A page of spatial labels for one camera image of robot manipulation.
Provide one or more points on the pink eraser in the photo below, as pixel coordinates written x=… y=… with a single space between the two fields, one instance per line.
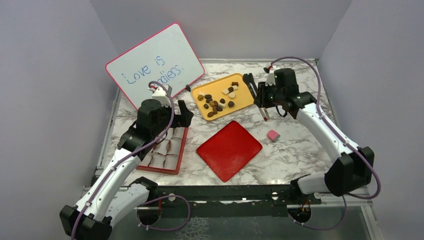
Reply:
x=273 y=136

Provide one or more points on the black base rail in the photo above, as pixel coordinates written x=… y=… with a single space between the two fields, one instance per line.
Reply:
x=222 y=201

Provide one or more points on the white board with pink frame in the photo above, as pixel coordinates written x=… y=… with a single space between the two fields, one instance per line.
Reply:
x=166 y=57

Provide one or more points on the black tweezers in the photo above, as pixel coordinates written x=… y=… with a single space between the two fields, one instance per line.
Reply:
x=264 y=113

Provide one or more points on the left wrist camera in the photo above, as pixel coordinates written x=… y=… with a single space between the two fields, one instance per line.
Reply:
x=160 y=94

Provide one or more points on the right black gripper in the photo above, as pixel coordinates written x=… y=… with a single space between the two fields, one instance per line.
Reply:
x=261 y=100

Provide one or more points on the red box lid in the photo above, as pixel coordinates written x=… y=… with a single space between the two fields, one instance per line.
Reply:
x=229 y=150

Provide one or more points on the red chocolate box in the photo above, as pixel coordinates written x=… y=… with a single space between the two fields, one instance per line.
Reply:
x=166 y=157

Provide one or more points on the yellow plastic tray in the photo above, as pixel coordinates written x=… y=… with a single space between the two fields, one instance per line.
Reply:
x=222 y=96

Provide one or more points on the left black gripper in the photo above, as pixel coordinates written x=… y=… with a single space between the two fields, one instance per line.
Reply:
x=184 y=120

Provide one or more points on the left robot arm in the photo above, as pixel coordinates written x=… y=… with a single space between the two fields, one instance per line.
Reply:
x=103 y=206

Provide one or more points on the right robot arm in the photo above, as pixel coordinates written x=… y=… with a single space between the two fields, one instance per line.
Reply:
x=351 y=166

